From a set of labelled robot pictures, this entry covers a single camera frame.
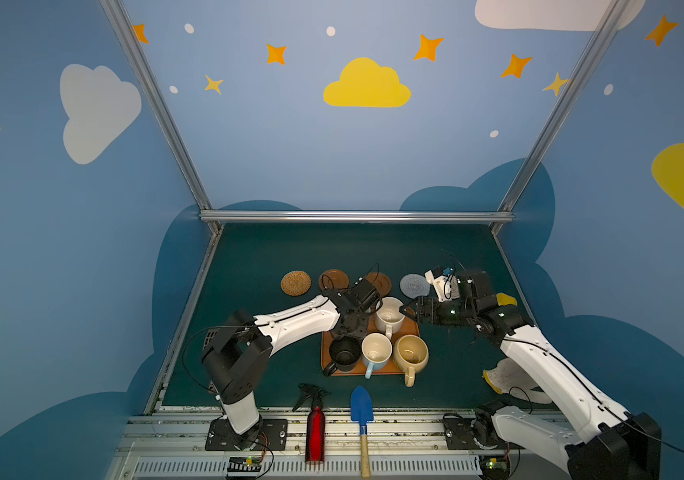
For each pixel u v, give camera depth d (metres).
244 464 0.73
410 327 0.93
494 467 0.73
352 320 0.62
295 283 1.04
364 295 0.69
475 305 0.60
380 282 1.04
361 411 0.78
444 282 0.70
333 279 1.04
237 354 0.48
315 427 0.73
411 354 0.88
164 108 0.86
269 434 0.74
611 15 0.70
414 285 1.04
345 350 0.87
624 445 0.38
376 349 0.86
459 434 0.74
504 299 0.99
